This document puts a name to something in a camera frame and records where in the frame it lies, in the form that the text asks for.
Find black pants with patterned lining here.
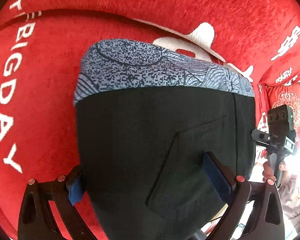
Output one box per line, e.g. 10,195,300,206
74,39,255,239

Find red embroidered pillow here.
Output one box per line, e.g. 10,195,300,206
266,82,300,142

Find red bedspread with white lettering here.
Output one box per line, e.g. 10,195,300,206
0,0,300,239

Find person's right hand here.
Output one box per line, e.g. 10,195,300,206
262,160,292,184

